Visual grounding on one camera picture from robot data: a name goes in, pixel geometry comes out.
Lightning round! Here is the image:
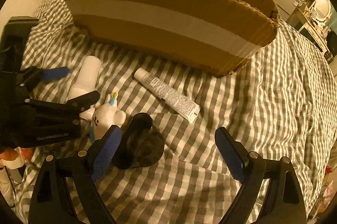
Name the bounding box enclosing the white plastic bottle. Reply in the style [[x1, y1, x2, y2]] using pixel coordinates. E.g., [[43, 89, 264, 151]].
[[67, 56, 102, 100]]

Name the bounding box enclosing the white plush toy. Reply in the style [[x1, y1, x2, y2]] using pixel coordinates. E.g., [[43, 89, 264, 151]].
[[79, 92, 126, 142]]

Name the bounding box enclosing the black round cup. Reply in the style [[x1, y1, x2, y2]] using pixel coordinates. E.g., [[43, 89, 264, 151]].
[[112, 113, 164, 170]]

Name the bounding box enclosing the white printed tube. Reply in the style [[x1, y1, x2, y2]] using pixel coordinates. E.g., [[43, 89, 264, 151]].
[[134, 68, 201, 123]]

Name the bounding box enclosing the person's left hand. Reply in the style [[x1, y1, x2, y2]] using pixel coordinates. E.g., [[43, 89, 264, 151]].
[[1, 148, 34, 167]]

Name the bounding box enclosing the brown cardboard box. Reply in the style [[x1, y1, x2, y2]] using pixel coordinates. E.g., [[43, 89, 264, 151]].
[[64, 0, 279, 76]]

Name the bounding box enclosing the black backpack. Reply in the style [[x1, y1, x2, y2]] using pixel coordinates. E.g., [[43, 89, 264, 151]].
[[326, 31, 337, 57]]

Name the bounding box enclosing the white dressing table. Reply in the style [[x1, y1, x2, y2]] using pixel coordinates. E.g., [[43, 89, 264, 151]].
[[298, 21, 328, 54]]

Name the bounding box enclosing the oval white vanity mirror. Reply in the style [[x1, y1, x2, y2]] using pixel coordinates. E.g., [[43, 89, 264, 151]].
[[314, 0, 331, 22]]

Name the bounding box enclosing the silver mini fridge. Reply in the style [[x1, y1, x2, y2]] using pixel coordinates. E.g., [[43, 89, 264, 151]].
[[274, 0, 298, 20]]

